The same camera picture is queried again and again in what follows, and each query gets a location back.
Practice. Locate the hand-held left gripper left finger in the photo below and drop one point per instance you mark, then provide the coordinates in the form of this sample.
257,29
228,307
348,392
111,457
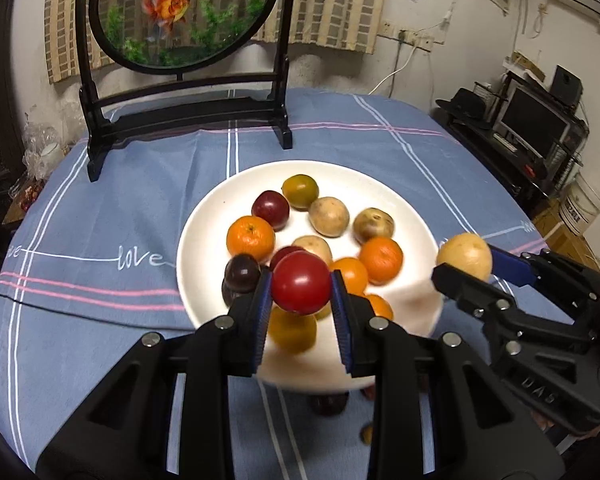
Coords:
261,315

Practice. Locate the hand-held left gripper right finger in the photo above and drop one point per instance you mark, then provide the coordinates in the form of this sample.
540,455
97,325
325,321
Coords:
341,320

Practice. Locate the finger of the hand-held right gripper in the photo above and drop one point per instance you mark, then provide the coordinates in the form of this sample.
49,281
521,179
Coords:
475,295
510,265

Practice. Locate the yellow orange tomato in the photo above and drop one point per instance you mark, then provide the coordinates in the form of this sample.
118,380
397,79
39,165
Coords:
293,331

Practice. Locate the beige passionfruit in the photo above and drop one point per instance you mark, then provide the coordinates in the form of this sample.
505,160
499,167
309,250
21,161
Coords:
315,244
373,223
464,256
329,216

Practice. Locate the small smooth orange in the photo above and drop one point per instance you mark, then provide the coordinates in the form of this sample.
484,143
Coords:
381,307
351,274

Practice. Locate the dark purple plum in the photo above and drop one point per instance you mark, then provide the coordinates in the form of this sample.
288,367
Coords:
328,404
241,270

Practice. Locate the orange mandarin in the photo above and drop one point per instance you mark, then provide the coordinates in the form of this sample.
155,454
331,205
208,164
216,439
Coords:
380,260
250,239

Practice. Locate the white oval plate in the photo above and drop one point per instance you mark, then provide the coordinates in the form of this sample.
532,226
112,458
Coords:
205,240

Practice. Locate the green orange tangerine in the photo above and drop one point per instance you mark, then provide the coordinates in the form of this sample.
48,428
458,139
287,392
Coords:
300,191

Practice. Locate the white bucket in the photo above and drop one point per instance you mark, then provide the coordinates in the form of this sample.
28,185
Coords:
582,202

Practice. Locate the small red object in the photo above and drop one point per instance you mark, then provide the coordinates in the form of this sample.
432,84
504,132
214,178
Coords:
532,170

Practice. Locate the black desk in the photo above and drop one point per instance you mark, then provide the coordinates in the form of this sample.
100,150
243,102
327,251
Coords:
505,165

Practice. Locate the white keyboard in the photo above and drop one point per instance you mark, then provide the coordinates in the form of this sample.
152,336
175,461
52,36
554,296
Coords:
505,142

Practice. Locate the computer monitor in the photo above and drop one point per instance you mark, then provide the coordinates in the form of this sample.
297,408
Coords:
532,120

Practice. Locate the black hat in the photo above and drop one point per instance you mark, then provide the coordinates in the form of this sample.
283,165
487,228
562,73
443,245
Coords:
465,102

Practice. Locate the blue striped tablecloth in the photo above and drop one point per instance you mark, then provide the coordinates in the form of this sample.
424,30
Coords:
105,210

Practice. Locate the black speaker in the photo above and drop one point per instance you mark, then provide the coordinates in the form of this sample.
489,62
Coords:
566,85

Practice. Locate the flat cardboard box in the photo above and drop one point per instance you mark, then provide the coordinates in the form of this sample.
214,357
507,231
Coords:
527,65

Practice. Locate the small white jar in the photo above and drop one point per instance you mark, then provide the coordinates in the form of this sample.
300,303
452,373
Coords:
50,154

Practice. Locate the crumpled clear plastic wrap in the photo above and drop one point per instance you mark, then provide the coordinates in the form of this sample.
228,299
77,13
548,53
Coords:
35,130

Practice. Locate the beige checked curtain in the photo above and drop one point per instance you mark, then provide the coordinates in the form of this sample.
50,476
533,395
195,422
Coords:
330,0

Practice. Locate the white wall socket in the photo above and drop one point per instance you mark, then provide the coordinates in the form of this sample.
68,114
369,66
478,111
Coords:
387,27

